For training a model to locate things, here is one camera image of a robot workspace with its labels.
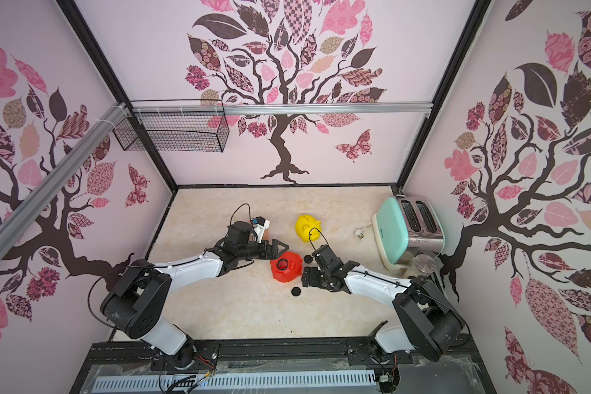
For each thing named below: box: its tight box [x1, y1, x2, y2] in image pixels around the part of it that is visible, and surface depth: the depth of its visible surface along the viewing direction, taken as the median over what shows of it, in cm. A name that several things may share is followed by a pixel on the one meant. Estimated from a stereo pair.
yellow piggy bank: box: [295, 214, 322, 243], surface depth 97 cm
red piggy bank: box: [270, 251, 303, 284], surface depth 85 cm
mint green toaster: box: [371, 194, 445, 271], surface depth 89 cm
